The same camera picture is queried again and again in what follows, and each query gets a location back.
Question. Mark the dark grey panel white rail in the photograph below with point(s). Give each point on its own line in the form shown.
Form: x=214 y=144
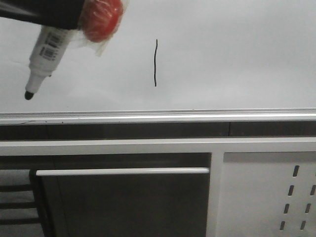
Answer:
x=135 y=202

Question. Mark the white metal stand frame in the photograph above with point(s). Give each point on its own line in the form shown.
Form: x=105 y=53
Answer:
x=217 y=147

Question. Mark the white whiteboard with aluminium frame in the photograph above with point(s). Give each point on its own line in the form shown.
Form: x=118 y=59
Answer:
x=174 y=60

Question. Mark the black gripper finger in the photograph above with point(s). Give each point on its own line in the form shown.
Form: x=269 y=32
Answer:
x=63 y=14

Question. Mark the red magnet taped to marker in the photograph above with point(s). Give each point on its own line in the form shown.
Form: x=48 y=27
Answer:
x=98 y=22

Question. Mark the white black whiteboard marker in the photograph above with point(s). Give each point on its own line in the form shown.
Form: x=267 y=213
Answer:
x=46 y=55

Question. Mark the white perforated pegboard panel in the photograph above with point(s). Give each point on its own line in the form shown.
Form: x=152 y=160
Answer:
x=268 y=195

